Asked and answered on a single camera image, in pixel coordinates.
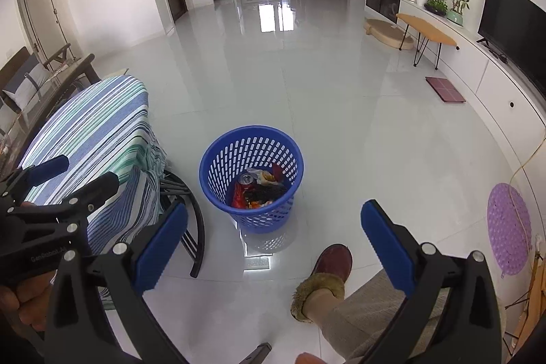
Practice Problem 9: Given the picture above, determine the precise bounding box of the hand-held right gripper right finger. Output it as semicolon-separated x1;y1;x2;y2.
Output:
360;200;504;364

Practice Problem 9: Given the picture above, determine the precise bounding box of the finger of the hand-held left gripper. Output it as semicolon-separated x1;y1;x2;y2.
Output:
21;171;121;226
0;154;70;207

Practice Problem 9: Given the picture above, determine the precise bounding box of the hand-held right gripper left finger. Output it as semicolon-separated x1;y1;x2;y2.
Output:
43;200;190;364

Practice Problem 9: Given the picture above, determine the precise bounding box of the blue plastic basket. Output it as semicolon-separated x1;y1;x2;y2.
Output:
200;126;304;234

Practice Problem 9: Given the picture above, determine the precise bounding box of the person's left hand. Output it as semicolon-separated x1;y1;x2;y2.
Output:
0;270;58;333

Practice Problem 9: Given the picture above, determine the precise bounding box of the brown fur-lined slipper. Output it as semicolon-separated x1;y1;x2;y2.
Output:
291;245;354;322

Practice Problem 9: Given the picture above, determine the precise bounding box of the striped cloth covered round table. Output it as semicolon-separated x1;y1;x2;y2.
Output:
19;75;167;299

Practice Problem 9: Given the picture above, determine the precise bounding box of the grey blue cushion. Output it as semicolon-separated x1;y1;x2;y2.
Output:
2;63;47;111

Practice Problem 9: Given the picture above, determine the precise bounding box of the person's right leg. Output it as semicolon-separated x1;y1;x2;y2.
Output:
307;272;508;364

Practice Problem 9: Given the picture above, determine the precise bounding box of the dark wooden coffee table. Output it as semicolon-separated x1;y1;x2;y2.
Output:
0;54;103;173

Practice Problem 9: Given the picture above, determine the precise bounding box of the brown wooden sofa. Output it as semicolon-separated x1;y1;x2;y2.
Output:
0;43;97;134

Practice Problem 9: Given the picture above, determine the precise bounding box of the purple perforated round mat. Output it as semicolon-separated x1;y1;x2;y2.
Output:
487;183;533;277

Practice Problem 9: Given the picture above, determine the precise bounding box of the red floor scale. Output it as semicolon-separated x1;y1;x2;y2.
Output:
425;76;466;104

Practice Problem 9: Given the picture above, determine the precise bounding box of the white television cabinet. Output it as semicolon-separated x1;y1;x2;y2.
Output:
400;0;546;169

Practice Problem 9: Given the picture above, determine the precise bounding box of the beige cat scratcher board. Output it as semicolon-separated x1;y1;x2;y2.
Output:
364;18;415;50

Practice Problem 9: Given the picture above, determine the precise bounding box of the small wooden side table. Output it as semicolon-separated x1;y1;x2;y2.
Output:
396;13;458;70

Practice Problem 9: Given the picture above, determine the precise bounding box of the low plant in dark bowl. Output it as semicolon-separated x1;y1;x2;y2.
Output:
424;0;448;17

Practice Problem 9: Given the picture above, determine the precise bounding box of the potted plant green pot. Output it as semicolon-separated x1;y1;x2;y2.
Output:
446;0;471;27

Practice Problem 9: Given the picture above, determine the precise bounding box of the black flat television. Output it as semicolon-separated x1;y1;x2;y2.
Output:
477;0;546;89

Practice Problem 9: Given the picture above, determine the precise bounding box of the black metal table frame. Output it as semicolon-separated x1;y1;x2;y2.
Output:
160;172;206;278

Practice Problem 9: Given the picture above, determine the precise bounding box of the yellow cable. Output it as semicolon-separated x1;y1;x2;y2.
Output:
509;131;546;249

